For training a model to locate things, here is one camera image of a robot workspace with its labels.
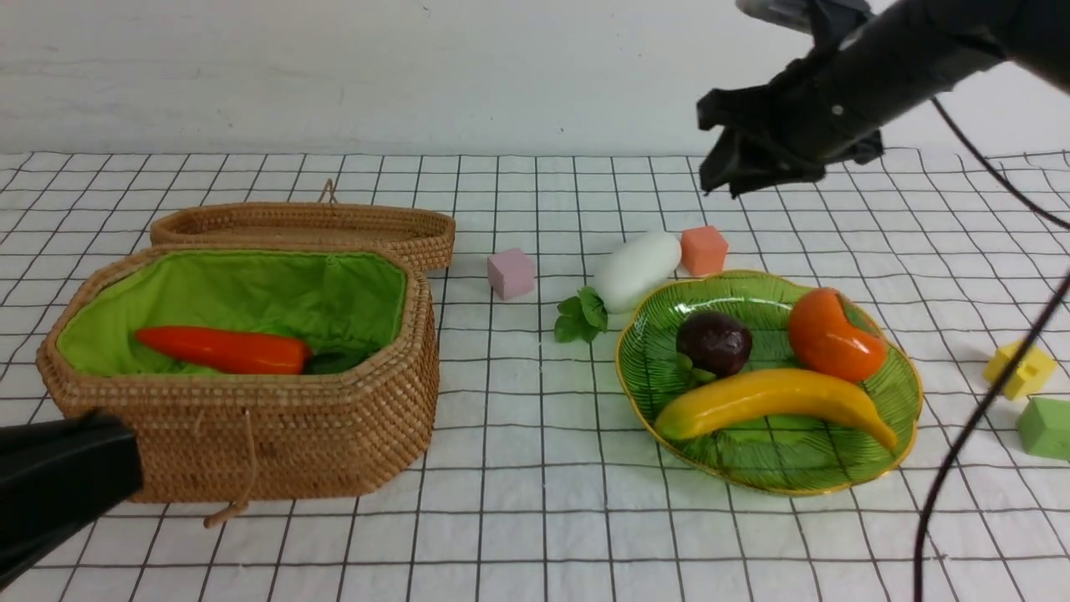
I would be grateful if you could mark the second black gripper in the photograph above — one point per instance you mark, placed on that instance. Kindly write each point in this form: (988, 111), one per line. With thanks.
(821, 109)

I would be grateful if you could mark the white toy radish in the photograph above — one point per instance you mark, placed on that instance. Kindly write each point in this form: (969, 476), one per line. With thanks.
(619, 282)

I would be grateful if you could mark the purple toy mangosteen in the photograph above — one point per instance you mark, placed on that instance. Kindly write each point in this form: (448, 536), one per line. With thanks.
(711, 345)

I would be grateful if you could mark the orange toy persimmon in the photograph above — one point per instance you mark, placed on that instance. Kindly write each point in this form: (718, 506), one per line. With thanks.
(824, 340)

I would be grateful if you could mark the yellow toy banana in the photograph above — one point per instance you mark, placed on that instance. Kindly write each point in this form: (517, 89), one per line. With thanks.
(753, 395)

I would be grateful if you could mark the green toy cucumber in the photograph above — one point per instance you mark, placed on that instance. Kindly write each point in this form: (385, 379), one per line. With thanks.
(330, 362)

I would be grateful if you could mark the orange toy carrot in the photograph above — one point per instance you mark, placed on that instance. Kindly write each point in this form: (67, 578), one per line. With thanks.
(226, 349)

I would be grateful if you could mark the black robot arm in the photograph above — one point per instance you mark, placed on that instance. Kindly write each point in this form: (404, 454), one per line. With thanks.
(56, 478)

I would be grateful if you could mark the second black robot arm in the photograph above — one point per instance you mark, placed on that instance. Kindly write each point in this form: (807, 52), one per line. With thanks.
(933, 45)

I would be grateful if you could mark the orange foam cube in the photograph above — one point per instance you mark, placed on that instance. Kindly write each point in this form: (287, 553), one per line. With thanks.
(703, 251)

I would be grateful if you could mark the pink foam cube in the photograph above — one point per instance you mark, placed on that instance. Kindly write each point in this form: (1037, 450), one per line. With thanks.
(511, 273)

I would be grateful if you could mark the woven wicker basket lid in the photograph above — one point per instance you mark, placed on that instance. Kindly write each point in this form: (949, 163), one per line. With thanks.
(425, 239)

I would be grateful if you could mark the yellow foam block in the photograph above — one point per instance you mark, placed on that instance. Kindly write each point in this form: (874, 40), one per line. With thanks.
(1032, 373)

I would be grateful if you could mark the green foam block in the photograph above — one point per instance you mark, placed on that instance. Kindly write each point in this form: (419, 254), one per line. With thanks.
(1043, 428)

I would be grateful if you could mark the woven wicker basket green lining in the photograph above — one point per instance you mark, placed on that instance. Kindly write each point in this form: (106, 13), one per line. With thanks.
(209, 438)

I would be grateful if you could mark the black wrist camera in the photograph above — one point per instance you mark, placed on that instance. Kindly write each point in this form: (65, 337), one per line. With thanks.
(811, 17)

